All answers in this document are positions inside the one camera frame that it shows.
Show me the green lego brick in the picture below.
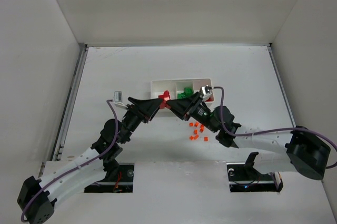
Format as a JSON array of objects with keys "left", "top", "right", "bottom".
[{"left": 184, "top": 87, "right": 194, "bottom": 96}]

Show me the red lego brick pile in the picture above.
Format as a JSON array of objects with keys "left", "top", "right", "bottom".
[{"left": 158, "top": 90, "right": 171, "bottom": 110}]

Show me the white three-compartment container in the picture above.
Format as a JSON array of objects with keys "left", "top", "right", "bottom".
[{"left": 150, "top": 78, "right": 213, "bottom": 100}]

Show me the green lego plate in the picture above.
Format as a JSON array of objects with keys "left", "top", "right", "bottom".
[{"left": 177, "top": 92, "right": 186, "bottom": 99}]

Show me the red rounded lego brick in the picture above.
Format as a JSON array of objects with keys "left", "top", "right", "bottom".
[{"left": 206, "top": 97, "right": 214, "bottom": 102}]

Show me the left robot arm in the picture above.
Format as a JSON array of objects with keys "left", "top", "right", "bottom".
[{"left": 17, "top": 98, "right": 163, "bottom": 223}]

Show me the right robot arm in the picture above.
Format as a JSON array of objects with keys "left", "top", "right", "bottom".
[{"left": 166, "top": 93, "right": 331, "bottom": 180}]

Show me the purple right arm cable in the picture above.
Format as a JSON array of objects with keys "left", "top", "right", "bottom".
[{"left": 210, "top": 85, "right": 337, "bottom": 169}]

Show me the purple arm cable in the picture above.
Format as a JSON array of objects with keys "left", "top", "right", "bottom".
[
  {"left": 20, "top": 99, "right": 118, "bottom": 222},
  {"left": 210, "top": 85, "right": 337, "bottom": 169}
]

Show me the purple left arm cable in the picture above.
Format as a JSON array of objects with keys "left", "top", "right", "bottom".
[{"left": 20, "top": 99, "right": 118, "bottom": 222}]

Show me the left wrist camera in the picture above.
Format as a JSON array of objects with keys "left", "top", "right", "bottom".
[{"left": 113, "top": 91, "right": 124, "bottom": 107}]

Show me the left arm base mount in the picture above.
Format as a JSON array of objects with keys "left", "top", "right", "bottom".
[{"left": 84, "top": 163, "right": 135, "bottom": 193}]

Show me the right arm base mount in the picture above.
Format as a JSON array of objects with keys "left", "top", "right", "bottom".
[{"left": 226, "top": 152, "right": 283, "bottom": 193}]

